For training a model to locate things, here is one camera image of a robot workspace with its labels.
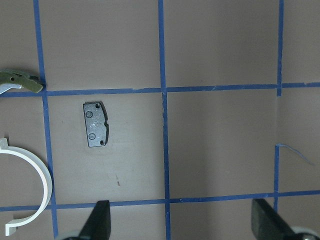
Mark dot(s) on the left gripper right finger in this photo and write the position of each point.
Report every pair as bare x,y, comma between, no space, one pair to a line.
267,224

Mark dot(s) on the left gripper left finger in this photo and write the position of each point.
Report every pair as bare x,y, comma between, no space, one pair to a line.
98,225

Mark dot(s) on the black brake pad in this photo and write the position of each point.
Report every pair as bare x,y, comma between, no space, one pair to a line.
96,124

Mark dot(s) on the olive brake shoe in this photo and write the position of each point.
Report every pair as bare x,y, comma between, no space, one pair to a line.
16,79

